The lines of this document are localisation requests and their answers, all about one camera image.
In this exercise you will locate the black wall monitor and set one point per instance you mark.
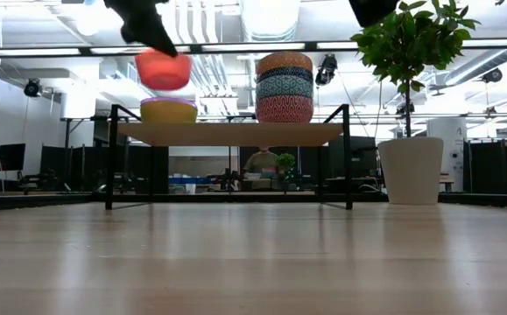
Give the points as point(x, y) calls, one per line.
point(9, 156)

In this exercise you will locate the black ceiling camera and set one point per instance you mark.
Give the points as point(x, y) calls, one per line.
point(492, 75)
point(33, 87)
point(326, 69)

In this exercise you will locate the dark blue patterned ceramic bowl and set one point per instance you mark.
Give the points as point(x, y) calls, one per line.
point(284, 74)

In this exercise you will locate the orange patterned ceramic bowl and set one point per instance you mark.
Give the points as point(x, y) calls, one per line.
point(284, 61)

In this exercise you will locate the white round column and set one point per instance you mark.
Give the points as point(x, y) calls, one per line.
point(448, 149)

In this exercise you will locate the small background plant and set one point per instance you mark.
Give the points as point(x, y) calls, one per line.
point(285, 162)

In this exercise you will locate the purple plastic bowl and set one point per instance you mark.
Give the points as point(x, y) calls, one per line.
point(169, 100)

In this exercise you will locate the black aluminium table frame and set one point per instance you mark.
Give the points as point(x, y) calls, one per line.
point(235, 46)

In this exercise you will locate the white plant pot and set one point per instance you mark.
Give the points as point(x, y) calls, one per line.
point(410, 170)

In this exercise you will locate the green leafy potted plant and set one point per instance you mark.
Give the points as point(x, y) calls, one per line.
point(410, 39)

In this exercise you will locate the orange plastic bowl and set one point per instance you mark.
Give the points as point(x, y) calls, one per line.
point(163, 72)

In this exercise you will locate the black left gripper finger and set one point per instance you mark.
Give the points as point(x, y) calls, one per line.
point(161, 41)

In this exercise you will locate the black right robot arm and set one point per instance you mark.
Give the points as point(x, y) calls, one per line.
point(373, 11)

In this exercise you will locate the teal patterned ceramic bowl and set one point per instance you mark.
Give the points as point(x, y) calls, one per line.
point(284, 88)

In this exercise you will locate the yellow plastic bowl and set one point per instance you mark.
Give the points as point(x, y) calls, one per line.
point(169, 114)

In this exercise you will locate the wooden shelf with black legs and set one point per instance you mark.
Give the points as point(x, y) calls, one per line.
point(231, 133)

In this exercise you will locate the person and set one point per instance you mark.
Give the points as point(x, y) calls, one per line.
point(261, 162)

